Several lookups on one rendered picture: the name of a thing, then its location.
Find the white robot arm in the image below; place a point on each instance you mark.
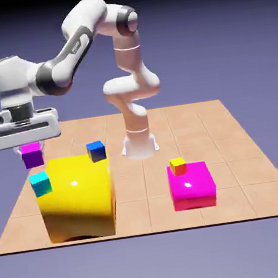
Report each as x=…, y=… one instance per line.
x=83, y=41

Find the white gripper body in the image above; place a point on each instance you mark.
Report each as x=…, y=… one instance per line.
x=28, y=134

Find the large magenta box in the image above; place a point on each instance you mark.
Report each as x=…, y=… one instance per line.
x=193, y=186

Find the small blue cube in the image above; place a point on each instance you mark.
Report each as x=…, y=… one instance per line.
x=96, y=151

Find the small cyan cube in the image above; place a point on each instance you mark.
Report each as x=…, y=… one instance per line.
x=40, y=184

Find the small orange cube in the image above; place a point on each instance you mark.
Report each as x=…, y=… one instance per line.
x=178, y=167

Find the small purple cube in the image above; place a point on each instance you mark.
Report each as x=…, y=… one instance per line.
x=32, y=156

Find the large yellow box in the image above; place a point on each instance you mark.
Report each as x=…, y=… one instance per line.
x=79, y=194

